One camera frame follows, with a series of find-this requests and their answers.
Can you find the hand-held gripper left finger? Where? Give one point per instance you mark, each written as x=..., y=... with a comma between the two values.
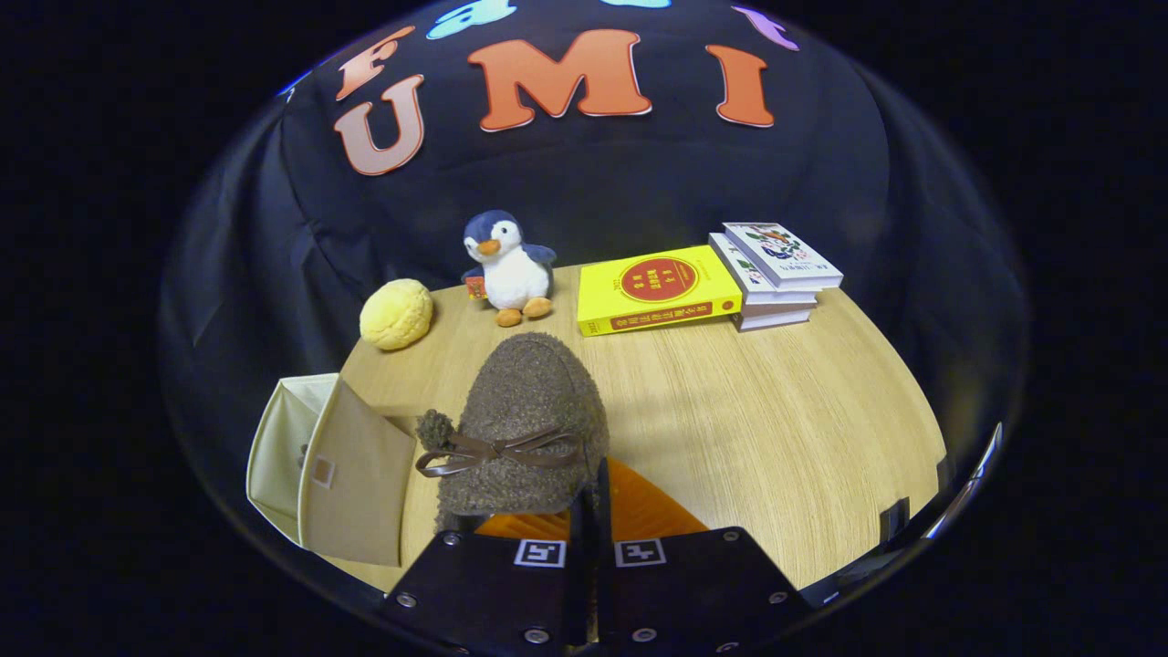
x=484, y=584

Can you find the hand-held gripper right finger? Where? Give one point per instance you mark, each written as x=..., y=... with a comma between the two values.
x=703, y=584

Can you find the beige fabric storage box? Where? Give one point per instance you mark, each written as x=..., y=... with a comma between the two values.
x=360, y=484

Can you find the plain white book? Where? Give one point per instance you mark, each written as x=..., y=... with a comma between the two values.
x=776, y=315

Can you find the yellow bun plush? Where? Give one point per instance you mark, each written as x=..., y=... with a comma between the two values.
x=397, y=315

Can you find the yellow book red circle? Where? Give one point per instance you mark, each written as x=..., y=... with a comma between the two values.
x=657, y=287

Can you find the blue white penguin plush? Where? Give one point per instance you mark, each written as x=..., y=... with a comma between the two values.
x=513, y=274

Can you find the white book floral cover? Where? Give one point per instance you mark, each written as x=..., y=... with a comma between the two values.
x=744, y=272

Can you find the black backdrop cloth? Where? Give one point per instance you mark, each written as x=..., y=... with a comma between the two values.
x=639, y=173

